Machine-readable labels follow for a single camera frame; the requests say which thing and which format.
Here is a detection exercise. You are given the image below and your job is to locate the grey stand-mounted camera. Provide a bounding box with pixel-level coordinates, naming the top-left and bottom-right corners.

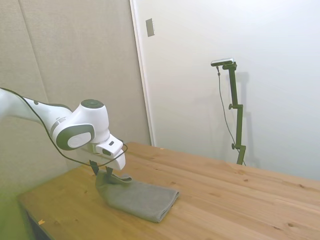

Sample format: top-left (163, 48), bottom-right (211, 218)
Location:
top-left (210, 57), bottom-right (236, 68)

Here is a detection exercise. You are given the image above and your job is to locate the white door frame post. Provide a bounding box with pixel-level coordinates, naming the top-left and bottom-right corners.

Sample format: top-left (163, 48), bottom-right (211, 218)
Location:
top-left (129, 0), bottom-right (156, 147)

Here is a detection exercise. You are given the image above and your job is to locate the dark jointed camera stand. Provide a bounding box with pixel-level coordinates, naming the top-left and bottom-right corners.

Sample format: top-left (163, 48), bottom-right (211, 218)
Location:
top-left (221, 62), bottom-right (247, 166)

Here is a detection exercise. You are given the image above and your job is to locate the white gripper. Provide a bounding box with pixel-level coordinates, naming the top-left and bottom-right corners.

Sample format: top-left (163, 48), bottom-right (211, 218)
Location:
top-left (76, 146), bottom-right (127, 183)

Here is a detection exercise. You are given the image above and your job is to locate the grey towel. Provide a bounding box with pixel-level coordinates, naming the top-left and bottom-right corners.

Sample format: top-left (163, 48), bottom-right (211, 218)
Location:
top-left (94, 170), bottom-right (180, 223)

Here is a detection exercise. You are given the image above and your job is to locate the grey wall switch plate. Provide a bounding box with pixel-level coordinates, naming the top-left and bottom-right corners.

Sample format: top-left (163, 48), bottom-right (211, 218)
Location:
top-left (145, 18), bottom-right (156, 38)

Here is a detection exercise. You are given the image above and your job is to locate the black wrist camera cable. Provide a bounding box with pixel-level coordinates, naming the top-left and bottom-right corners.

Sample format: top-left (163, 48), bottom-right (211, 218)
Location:
top-left (0, 86), bottom-right (129, 167)

